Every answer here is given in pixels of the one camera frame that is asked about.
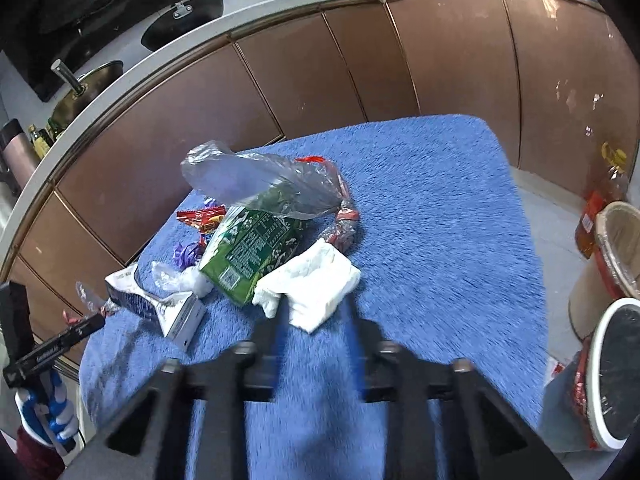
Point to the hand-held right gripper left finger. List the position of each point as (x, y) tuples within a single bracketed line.
[(280, 330)]

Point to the beige paper bucket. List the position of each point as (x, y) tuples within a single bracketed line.
[(590, 300)]

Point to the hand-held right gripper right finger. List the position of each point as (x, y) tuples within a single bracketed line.
[(356, 345)]

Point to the red cartoon snack wrapper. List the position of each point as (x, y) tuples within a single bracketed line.
[(197, 217)]

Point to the fluffy blue mat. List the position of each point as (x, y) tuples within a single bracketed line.
[(425, 210)]

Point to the person's left hand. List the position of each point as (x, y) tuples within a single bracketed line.
[(60, 410)]

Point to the small yellow oil bottle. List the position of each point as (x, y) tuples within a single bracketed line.
[(37, 142)]

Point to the yellow cooking oil bottle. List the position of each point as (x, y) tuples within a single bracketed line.
[(602, 185)]

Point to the red silver foil wrapper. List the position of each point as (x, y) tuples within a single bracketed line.
[(345, 227)]

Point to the white tissue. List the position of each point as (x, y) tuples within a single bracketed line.
[(320, 280)]

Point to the white rimmed trash bin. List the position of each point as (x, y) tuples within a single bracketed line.
[(620, 360)]

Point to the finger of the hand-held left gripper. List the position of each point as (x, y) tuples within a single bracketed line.
[(90, 324)]

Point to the black flat pan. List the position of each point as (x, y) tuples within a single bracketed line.
[(200, 10)]

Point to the purple wrapper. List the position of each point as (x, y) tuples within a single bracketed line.
[(187, 252)]

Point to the white blue carton box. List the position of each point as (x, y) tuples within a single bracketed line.
[(175, 317)]

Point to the small clear plastic wrap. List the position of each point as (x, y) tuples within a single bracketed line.
[(170, 277)]

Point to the brown kitchen cabinet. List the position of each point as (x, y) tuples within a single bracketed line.
[(450, 60)]

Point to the clear red candy wrapper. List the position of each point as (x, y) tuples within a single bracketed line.
[(87, 297)]

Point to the green snack packet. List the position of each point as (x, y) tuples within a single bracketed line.
[(245, 255)]

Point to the clear plastic bag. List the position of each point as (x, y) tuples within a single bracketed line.
[(240, 175)]

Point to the black stove top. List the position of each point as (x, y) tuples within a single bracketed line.
[(75, 10)]

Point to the brown thermos bottle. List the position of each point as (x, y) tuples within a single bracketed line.
[(22, 155)]

